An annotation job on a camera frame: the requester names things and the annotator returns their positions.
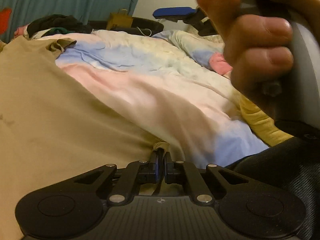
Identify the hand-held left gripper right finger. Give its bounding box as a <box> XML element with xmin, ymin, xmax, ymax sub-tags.
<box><xmin>164</xmin><ymin>151</ymin><xmax>253</xmax><ymax>207</ymax></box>

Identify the pastel tie-dye blanket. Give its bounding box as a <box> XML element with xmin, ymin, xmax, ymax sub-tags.
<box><xmin>37</xmin><ymin>29</ymin><xmax>271</xmax><ymax>168</ymax></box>

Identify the yellow paper bag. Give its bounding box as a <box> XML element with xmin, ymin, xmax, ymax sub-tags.
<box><xmin>106</xmin><ymin>9</ymin><xmax>133</xmax><ymax>30</ymax></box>

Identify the person's right hand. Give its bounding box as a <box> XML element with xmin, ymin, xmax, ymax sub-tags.
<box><xmin>197</xmin><ymin>0</ymin><xmax>320</xmax><ymax>121</ymax></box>

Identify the pile of mixed clothes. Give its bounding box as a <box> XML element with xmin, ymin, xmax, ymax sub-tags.
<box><xmin>14</xmin><ymin>14</ymin><xmax>93</xmax><ymax>40</ymax></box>

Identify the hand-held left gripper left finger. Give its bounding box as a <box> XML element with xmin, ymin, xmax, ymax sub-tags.
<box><xmin>67</xmin><ymin>151</ymin><xmax>163</xmax><ymax>207</ymax></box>

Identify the pink cloth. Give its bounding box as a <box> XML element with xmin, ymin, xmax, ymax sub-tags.
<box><xmin>209</xmin><ymin>52</ymin><xmax>233</xmax><ymax>75</ymax></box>

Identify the tan printed t-shirt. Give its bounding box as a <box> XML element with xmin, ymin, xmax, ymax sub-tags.
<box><xmin>0</xmin><ymin>36</ymin><xmax>173</xmax><ymax>240</ymax></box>

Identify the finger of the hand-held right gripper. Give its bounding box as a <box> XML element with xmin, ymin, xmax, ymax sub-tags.
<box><xmin>153</xmin><ymin>6</ymin><xmax>220</xmax><ymax>37</ymax></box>

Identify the yellow cloth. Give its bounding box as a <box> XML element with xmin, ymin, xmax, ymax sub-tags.
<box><xmin>239</xmin><ymin>94</ymin><xmax>294</xmax><ymax>147</ymax></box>

